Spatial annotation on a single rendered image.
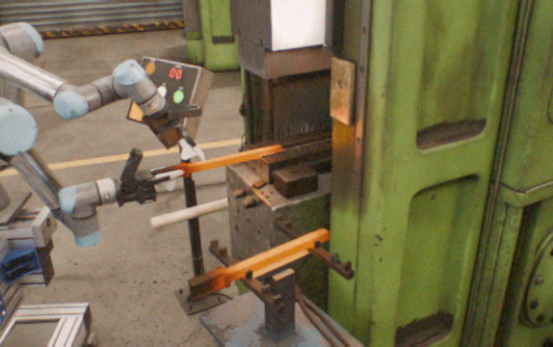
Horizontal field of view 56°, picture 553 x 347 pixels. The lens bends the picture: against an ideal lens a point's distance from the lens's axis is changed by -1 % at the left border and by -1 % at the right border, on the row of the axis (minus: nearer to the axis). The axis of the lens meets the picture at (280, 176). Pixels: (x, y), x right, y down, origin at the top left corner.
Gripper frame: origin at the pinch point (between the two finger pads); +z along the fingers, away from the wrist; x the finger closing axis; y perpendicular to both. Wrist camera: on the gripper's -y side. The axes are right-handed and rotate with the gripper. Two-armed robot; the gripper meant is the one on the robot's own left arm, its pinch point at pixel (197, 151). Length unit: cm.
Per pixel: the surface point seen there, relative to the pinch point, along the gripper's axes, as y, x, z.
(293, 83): -37.0, 3.8, -0.1
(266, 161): -15.3, 5.8, 15.2
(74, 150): 63, -288, 85
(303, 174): -20.7, 18.5, 19.6
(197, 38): -115, -485, 140
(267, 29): -36.0, 9.8, -22.4
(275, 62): -33.9, 7.6, -11.8
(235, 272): 13, 50, 4
